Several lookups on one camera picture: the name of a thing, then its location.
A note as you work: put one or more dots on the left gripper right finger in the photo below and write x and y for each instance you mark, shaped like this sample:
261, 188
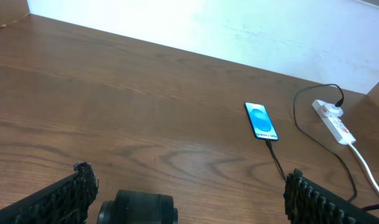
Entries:
307, 202

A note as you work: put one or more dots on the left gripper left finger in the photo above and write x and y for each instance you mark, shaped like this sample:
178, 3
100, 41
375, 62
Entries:
66, 201

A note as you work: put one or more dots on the blue screen Galaxy smartphone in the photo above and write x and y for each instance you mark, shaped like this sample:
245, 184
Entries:
260, 122

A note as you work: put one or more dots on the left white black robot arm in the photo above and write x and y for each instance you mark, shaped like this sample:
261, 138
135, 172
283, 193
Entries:
130, 207

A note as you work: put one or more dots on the white power strip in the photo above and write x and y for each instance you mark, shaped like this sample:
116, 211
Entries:
335, 125

